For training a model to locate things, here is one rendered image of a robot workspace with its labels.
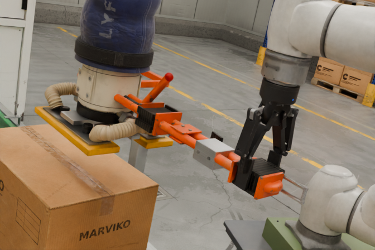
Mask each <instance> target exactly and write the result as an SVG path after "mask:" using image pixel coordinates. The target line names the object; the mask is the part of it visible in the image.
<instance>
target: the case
mask: <svg viewBox="0 0 375 250"><path fill-rule="evenodd" d="M158 187H159V184H158V183H156V182H154V181H153V180H152V179H150V178H149V177H147V176H146V175H145V174H143V173H142V172H140V171H138V170H137V169H136V168H134V167H133V166H131V165H130V164H129V163H127V162H125V161H124V160H123V159H121V158H120V157H118V156H117V155H115V154H114V153H110V154H104V155H95V156H87V155H86V154H85V153H83V152H82V151H81V150H79V149H78V148H77V147H76V146H75V145H74V144H72V143H71V142H70V141H69V140H68V139H66V138H65V137H64V136H63V135H62V134H61V133H59V132H58V131H57V130H56V129H55V128H53V127H52V126H51V125H49V124H42V125H34V126H22V127H8V128H0V250H146V249H147V243H148V238H149V235H150V229H151V223H152V218H153V212H154V209H155V204H156V198H157V192H158Z"/></svg>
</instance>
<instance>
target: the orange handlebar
mask: <svg viewBox="0 0 375 250"><path fill-rule="evenodd" d="M141 74H142V75H144V76H146V77H148V78H150V79H151V80H142V81H141V88H154V87H155V86H156V85H157V83H158V82H159V81H160V80H161V79H162V78H163V77H161V76H159V75H157V74H155V73H153V72H151V71H148V72H145V73H141ZM128 97H130V98H131V99H133V100H135V101H137V102H138V103H140V102H141V101H142V100H141V99H139V98H137V97H135V96H134V95H132V94H129V95H128ZM114 100H115V101H117V102H118V103H120V104H121V105H123V106H125V107H126V108H128V109H130V110H131V111H133V112H135V113H136V114H137V107H138V105H137V104H135V103H134V102H132V101H130V100H128V99H127V98H125V97H123V96H121V95H120V94H116V95H115V96H114ZM159 128H160V129H162V130H164V131H165V132H167V133H168V134H170V135H171V136H169V137H170V138H171V139H173V140H174V141H176V142H177V143H179V144H181V145H184V144H186V145H188V146H190V147H191V148H193V149H194V148H195V143H196V141H197V140H206V139H209V138H207V137H205V136H203V135H202V134H200V133H202V131H201V130H199V129H197V128H195V127H193V126H192V125H190V124H183V123H181V122H179V121H177V120H173V121H172V122H171V125H170V124H169V123H167V122H165V121H161V122H160V123H159ZM240 159H241V157H240V156H238V155H236V154H235V153H233V152H231V153H230V154H229V155H228V157H227V158H226V157H224V156H223V155H221V154H218V155H217V156H216V157H215V158H214V161H215V162H216V163H217V164H219V165H220V166H222V167H224V168H225V169H227V170H228V171H230V167H231V164H232V161H233V160H240ZM282 188H283V183H282V182H281V180H278V181H276V182H268V183H267V184H266V185H265V186H264V188H263V191H264V192H266V193H272V194H273V193H278V192H280V191H281V190H282Z"/></svg>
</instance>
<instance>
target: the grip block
mask: <svg viewBox="0 0 375 250"><path fill-rule="evenodd" d="M164 104H165V103H164V102H154V103H139V105H138V107H137V117H136V120H135V124H136V125H138V126H139V127H141V128H142V129H144V130H145V131H147V132H148V133H152V135H153V136H157V135H163V134H168V133H167V132H165V131H164V130H162V129H160V128H159V123H160V122H161V121H165V122H167V123H169V124H170V125H171V122H172V121H173V120H177V121H179V122H181V117H182V112H180V111H178V110H177V109H175V108H173V107H171V106H169V105H167V104H165V107H164ZM152 130H153V132H152Z"/></svg>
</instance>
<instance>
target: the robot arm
mask: <svg viewBox="0 0 375 250"><path fill-rule="evenodd" d="M267 38H268V40H267V48H266V51H265V58H264V61H263V65H262V69H261V75H262V76H264V78H263V79H262V84H261V88H260V91H259V95H260V96H261V98H262V101H261V103H260V105H259V106H258V108H255V109H253V108H251V107H249V108H248V110H247V118H246V121H245V124H244V126H243V129H242V132H241V135H240V137H239V140H238V143H237V145H236V148H235V150H234V153H235V154H237V155H238V156H240V157H241V159H240V162H239V167H238V172H237V177H236V180H235V186H237V187H239V188H240V189H242V190H243V191H246V190H247V188H248V184H249V180H250V177H251V173H252V169H253V165H254V161H255V159H253V158H252V157H253V155H254V153H255V151H256V150H257V148H258V146H259V144H260V143H261V141H262V139H263V137H264V135H265V133H266V132H267V131H269V130H270V129H271V127H272V135H273V150H270V152H269V155H268V159H267V161H269V162H271V163H273V164H274V165H276V166H278V167H279V166H280V163H281V159H282V155H283V156H287V155H288V152H286V151H290V150H291V145H292V139H293V134H294V128H295V120H296V117H297V114H298V112H299V109H297V108H295V107H292V106H291V105H293V104H295V103H296V100H297V96H298V93H299V89H300V86H299V85H303V84H305V81H306V77H307V73H308V70H309V66H310V64H311V59H312V56H319V57H324V58H327V59H330V60H334V61H336V62H338V63H340V64H342V65H345V66H348V67H351V68H355V69H358V70H361V71H366V72H369V73H373V74H375V7H366V6H352V5H347V4H341V3H338V2H334V1H332V0H275V2H274V4H273V8H272V11H271V15H270V20H269V23H268V30H267ZM260 122H262V123H263V124H265V125H262V124H260ZM285 143H287V144H285ZM248 152H249V153H248ZM308 188H309V190H308V191H307V193H306V197H305V201H304V202H305V203H304V205H301V210H300V216H299V219H298V221H293V220H286V221H285V226H286V227H288V229H289V230H290V231H291V232H292V233H293V235H294V236H295V238H296V239H297V240H298V242H299V243H300V244H301V248H302V250H351V248H350V247H349V246H348V245H347V244H345V243H344V241H343V240H342V239H341V237H342V233H348V234H349V235H351V236H353V237H355V238H356V239H358V240H360V241H362V242H364V243H366V244H368V245H370V246H372V247H375V184H374V185H372V186H371V187H370V188H369V190H368V192H365V191H364V190H362V189H361V188H360V187H359V186H358V180H357V179H356V177H355V176H354V174H353V173H351V172H350V171H349V170H348V169H346V168H345V167H341V166H337V165H325V166H324V167H322V168H321V169H320V170H319V171H318V172H317V173H316V174H315V175H314V176H313V177H312V179H311V180H310V182H309V184H308Z"/></svg>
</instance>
